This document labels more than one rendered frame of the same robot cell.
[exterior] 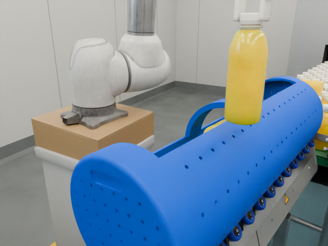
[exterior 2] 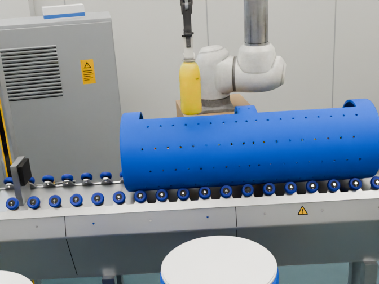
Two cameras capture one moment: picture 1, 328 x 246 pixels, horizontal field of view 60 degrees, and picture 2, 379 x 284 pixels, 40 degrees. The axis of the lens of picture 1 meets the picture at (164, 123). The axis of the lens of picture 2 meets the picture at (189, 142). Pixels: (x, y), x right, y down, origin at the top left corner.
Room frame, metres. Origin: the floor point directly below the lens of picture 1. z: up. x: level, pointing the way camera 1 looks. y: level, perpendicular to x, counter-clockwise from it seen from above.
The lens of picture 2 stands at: (-0.52, -1.41, 1.72)
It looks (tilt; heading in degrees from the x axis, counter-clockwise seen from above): 19 degrees down; 51
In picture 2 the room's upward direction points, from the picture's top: 4 degrees counter-clockwise
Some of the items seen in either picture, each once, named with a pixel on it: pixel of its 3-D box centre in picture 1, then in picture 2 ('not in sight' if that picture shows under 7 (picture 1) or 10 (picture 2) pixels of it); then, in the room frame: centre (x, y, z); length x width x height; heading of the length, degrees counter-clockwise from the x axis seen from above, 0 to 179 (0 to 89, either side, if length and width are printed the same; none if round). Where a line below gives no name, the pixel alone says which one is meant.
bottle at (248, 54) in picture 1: (246, 74); (190, 85); (0.52, -0.15, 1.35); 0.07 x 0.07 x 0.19
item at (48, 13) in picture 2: not in sight; (63, 12); (0.97, 1.55, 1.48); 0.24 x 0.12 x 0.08; 157
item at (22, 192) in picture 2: not in sight; (23, 180); (0.11, 0.33, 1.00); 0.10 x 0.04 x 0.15; 50
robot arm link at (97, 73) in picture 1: (94, 71); (214, 71); (0.99, 0.24, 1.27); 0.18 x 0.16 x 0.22; 127
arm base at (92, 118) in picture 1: (90, 110); (208, 101); (0.97, 0.27, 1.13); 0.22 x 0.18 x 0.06; 145
